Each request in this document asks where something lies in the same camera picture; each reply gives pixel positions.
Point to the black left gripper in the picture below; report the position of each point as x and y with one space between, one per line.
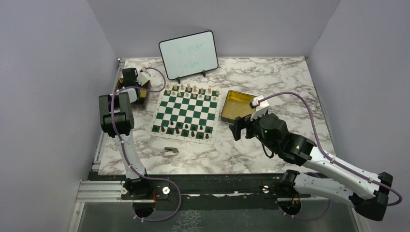
136 82

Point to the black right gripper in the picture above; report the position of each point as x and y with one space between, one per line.
240 123

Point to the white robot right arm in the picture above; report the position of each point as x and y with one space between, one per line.
367 193

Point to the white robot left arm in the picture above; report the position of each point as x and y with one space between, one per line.
116 119

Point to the green white chess board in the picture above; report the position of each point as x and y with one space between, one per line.
191 112

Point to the light chess pieces row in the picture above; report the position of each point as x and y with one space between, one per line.
175 92

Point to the right gold tin box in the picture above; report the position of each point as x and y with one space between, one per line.
237 104

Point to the gold tin box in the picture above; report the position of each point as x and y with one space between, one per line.
237 104
141 103

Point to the left gold tin box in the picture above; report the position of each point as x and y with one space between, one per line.
141 103

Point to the small whiteboard on stand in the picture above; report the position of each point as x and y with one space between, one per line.
189 55

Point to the beige plastic clip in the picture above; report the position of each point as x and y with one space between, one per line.
170 151

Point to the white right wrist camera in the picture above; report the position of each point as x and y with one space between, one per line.
260 106

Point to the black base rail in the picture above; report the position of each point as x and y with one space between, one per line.
208 191

